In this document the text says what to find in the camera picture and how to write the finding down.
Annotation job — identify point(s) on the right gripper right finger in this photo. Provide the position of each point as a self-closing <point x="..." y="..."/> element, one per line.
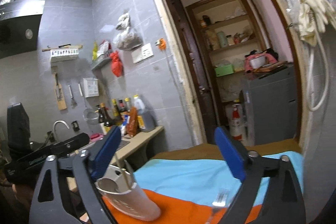
<point x="283" y="200"/>

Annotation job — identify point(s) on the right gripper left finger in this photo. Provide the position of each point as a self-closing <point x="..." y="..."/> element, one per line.
<point x="52" y="202"/>

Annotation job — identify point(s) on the person left hand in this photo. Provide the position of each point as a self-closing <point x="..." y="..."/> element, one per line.
<point x="24" y="194"/>

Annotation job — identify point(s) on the chrome tap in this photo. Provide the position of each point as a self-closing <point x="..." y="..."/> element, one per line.
<point x="61" y="130"/>

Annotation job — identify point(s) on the steel fork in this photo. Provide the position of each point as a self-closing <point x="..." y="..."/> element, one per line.
<point x="218" y="204"/>

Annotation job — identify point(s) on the white utensil holder cup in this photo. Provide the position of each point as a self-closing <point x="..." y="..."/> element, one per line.
<point x="122" y="191"/>

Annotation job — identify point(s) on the light blue cloth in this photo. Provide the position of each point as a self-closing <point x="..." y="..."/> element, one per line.
<point x="198" y="181"/>

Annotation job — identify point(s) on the red white bottle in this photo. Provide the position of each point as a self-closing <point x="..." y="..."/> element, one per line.
<point x="236" y="127"/>

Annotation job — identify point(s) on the dark sauce bottle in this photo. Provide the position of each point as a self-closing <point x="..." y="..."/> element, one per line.
<point x="107" y="121"/>

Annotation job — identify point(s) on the wooden counter top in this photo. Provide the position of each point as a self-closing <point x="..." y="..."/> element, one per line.
<point x="135" y="150"/>

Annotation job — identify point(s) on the orange cloth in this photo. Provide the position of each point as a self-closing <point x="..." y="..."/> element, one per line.
<point x="173" y="211"/>

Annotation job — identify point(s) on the orange snack packet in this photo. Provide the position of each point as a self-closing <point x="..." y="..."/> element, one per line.
<point x="132" y="122"/>

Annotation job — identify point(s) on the large soy sauce jug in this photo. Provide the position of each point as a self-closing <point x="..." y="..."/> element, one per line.
<point x="145" y="120"/>

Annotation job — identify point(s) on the red plastic bag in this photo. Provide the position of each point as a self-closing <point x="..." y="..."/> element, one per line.
<point x="116" y="64"/>

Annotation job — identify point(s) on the metal pot on washer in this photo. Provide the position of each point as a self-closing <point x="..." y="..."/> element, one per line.
<point x="257" y="62"/>

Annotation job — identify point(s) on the green box on shelf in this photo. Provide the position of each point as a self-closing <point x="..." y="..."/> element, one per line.
<point x="224" y="70"/>

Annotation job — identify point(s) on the black range hood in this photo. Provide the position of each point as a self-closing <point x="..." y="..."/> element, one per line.
<point x="20" y="21"/>

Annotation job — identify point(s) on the clear hanging plastic bag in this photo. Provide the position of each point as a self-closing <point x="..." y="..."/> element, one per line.
<point x="127" y="37"/>

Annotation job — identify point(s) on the cream rubber gloves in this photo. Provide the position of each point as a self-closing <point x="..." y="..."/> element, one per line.
<point x="313" y="17"/>

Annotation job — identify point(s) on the white wall box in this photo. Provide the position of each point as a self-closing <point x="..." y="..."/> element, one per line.
<point x="90" y="87"/>

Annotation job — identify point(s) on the white wall rack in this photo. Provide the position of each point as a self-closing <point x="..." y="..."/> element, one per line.
<point x="64" y="53"/>

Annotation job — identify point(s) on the grey wall shelf basket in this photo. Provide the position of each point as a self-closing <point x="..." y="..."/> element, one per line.
<point x="100" y="62"/>

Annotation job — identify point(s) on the white wall switch socket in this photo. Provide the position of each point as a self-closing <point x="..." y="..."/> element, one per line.
<point x="142" y="53"/>

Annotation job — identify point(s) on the orange wall plug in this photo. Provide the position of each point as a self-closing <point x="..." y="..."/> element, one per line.
<point x="161" y="44"/>

